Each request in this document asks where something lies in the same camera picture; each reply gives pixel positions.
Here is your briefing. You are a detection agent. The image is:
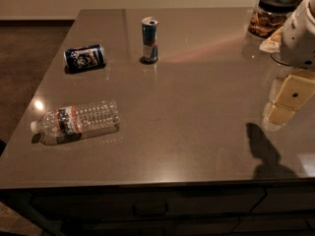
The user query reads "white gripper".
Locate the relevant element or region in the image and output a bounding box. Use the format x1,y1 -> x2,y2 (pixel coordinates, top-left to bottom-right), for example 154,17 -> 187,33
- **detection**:
263,0 -> 315,126

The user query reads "clear plastic water bottle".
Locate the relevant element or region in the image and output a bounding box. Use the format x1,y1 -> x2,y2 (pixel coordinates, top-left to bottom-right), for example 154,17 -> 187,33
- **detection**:
31,100 -> 119,146

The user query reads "clear plastic cup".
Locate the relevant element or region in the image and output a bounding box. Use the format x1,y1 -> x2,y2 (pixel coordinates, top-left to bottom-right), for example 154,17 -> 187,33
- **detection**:
271,52 -> 298,66

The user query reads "glass jar with black lid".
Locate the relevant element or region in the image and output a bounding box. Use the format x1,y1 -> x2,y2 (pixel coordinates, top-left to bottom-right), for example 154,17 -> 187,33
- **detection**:
248,0 -> 297,38

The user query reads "slim blue silver can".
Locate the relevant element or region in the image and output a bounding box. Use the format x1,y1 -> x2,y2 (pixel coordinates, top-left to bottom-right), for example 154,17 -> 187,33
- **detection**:
142,17 -> 158,63

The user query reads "blue soda can lying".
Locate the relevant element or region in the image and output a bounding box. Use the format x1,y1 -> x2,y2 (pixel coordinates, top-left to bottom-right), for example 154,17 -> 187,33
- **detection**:
64,44 -> 106,73

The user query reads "dark drawer handle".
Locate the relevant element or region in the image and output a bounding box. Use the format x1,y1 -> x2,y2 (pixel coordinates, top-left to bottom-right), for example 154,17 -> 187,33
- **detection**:
133,201 -> 168,218

